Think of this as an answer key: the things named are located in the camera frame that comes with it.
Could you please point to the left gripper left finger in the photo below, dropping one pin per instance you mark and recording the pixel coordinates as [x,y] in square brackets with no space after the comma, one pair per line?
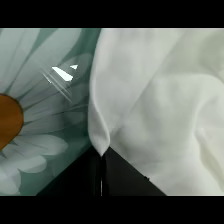
[80,180]

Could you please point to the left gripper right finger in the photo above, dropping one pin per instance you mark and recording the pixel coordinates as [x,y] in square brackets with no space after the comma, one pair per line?
[126,180]

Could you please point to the white garment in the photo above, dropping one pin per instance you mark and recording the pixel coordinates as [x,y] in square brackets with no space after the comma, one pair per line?
[156,100]

